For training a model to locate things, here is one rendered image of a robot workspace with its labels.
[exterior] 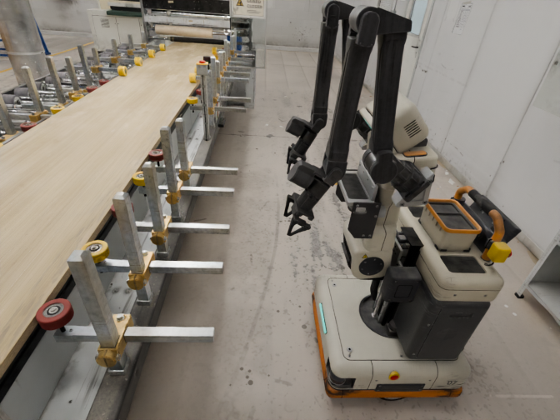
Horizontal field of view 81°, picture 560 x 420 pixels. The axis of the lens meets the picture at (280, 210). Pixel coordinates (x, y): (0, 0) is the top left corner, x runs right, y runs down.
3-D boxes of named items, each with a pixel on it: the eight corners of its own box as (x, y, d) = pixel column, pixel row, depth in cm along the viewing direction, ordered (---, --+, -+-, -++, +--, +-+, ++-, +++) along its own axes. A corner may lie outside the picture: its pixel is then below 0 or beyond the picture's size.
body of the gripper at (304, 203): (294, 215, 100) (308, 197, 97) (290, 195, 108) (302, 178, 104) (311, 222, 103) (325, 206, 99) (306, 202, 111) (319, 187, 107)
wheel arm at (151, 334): (215, 334, 98) (214, 325, 96) (213, 345, 95) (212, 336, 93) (62, 333, 95) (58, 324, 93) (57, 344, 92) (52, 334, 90)
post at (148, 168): (171, 261, 142) (154, 161, 115) (168, 267, 139) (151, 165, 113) (162, 261, 142) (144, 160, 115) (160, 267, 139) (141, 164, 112)
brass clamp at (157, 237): (173, 225, 140) (172, 215, 138) (166, 246, 129) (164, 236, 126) (159, 224, 140) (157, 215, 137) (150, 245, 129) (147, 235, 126)
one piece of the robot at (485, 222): (444, 225, 161) (480, 190, 151) (484, 277, 132) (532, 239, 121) (427, 217, 158) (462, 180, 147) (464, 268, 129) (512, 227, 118)
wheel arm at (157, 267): (223, 269, 117) (222, 260, 115) (222, 276, 114) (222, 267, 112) (97, 267, 114) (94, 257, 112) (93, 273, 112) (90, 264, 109)
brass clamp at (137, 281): (157, 262, 118) (155, 251, 116) (146, 290, 107) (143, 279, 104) (139, 262, 118) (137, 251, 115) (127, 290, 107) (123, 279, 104)
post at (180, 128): (192, 201, 184) (183, 117, 157) (191, 204, 181) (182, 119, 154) (186, 201, 184) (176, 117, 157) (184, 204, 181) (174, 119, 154)
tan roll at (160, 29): (248, 39, 488) (248, 30, 481) (247, 41, 477) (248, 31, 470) (150, 32, 478) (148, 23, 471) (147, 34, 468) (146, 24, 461)
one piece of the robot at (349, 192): (364, 201, 147) (375, 157, 135) (382, 240, 124) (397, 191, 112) (328, 199, 146) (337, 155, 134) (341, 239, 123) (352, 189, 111)
